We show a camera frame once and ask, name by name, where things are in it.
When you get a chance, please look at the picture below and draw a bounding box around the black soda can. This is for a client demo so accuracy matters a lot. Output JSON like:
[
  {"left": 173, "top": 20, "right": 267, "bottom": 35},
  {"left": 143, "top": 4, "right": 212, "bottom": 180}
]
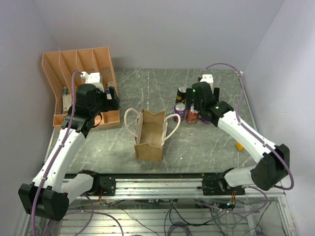
[{"left": 175, "top": 85, "right": 188, "bottom": 104}]

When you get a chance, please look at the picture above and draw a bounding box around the purple Fanta can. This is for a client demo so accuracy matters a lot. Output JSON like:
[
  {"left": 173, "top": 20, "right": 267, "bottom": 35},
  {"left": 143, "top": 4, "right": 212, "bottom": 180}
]
[{"left": 173, "top": 102, "right": 186, "bottom": 121}]

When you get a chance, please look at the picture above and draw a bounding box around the red can silver top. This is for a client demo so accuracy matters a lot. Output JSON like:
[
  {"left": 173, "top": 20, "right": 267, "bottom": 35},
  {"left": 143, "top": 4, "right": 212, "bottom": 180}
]
[{"left": 186, "top": 109, "right": 199, "bottom": 124}]

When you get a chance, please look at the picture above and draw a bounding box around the red can front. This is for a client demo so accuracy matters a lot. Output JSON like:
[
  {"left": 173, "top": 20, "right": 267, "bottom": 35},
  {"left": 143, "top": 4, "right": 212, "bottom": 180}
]
[{"left": 201, "top": 117, "right": 211, "bottom": 124}]

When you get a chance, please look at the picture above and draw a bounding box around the watermelon print canvas bag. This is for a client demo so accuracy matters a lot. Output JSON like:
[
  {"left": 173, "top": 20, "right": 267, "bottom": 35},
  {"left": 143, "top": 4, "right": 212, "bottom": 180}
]
[{"left": 124, "top": 108, "right": 181, "bottom": 162}]

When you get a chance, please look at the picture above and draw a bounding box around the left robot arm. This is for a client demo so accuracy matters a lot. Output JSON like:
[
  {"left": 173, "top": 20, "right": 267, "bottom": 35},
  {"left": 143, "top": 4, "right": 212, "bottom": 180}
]
[{"left": 18, "top": 84, "right": 119, "bottom": 221}]

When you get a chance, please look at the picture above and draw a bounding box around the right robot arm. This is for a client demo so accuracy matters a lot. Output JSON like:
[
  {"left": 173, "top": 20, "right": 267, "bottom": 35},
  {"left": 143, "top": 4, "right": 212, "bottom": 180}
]
[{"left": 186, "top": 82, "right": 292, "bottom": 195}]

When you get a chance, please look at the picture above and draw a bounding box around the white medicine box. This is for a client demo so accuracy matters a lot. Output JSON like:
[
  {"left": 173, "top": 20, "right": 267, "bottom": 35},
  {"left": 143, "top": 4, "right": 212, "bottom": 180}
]
[{"left": 63, "top": 94, "right": 72, "bottom": 114}]

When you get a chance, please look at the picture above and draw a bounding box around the orange plastic file organizer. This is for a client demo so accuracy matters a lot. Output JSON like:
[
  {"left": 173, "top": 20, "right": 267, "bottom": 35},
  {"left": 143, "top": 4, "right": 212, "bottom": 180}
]
[{"left": 42, "top": 47, "right": 118, "bottom": 131}]

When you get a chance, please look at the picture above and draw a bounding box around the small yellow block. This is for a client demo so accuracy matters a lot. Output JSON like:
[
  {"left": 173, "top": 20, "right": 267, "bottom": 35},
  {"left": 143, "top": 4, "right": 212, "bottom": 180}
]
[{"left": 235, "top": 143, "right": 244, "bottom": 151}]

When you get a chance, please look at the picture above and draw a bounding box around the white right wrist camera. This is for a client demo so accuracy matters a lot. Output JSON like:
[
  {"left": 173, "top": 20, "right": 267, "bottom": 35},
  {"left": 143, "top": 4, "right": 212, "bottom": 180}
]
[{"left": 198, "top": 74, "right": 214, "bottom": 90}]

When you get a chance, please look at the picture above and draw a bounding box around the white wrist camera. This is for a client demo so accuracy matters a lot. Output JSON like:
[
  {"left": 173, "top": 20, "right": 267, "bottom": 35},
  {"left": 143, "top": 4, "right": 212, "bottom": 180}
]
[
  {"left": 198, "top": 74, "right": 214, "bottom": 90},
  {"left": 81, "top": 71, "right": 105, "bottom": 92}
]

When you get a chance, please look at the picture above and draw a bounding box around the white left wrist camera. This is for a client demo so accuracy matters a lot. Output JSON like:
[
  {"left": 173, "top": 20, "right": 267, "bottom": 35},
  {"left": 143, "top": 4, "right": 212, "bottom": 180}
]
[{"left": 81, "top": 71, "right": 105, "bottom": 92}]

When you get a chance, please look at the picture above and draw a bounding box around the aluminium mounting rail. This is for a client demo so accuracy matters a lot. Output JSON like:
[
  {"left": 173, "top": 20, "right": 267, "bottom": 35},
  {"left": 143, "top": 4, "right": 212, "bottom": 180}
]
[{"left": 61, "top": 177, "right": 284, "bottom": 200}]

